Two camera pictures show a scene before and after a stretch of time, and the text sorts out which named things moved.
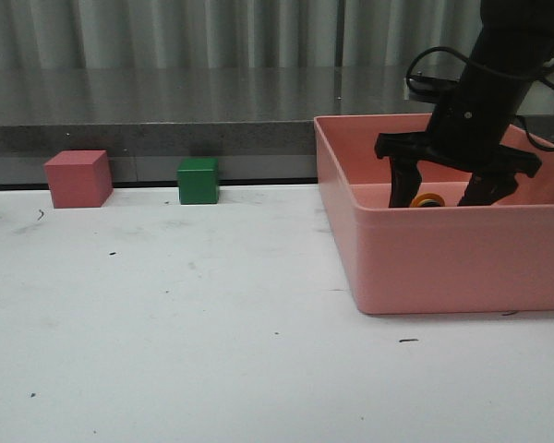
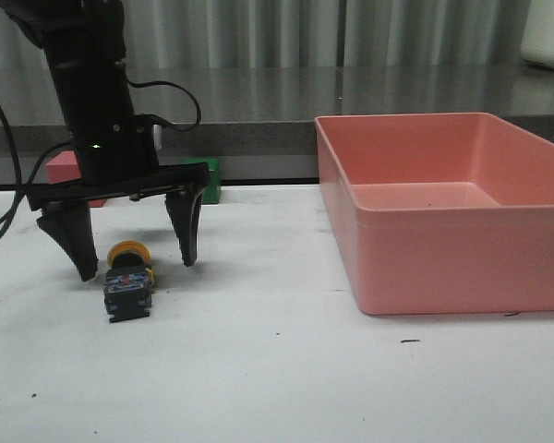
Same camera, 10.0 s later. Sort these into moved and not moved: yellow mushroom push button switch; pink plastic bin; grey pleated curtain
Moved: yellow mushroom push button switch
Not moved: pink plastic bin; grey pleated curtain
